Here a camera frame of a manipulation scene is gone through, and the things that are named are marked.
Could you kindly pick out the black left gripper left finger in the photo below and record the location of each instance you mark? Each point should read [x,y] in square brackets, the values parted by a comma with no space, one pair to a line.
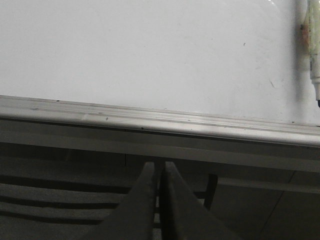
[133,219]

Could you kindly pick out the white whiteboard marker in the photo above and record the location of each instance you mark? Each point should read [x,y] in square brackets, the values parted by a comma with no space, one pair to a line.
[312,17]

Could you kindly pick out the grey aluminium marker tray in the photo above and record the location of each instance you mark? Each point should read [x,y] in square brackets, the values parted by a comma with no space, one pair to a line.
[158,121]

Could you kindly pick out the white whiteboard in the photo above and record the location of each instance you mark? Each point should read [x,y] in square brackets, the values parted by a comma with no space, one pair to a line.
[239,58]

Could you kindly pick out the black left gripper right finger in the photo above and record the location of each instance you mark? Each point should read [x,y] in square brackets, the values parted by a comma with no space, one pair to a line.
[182,216]

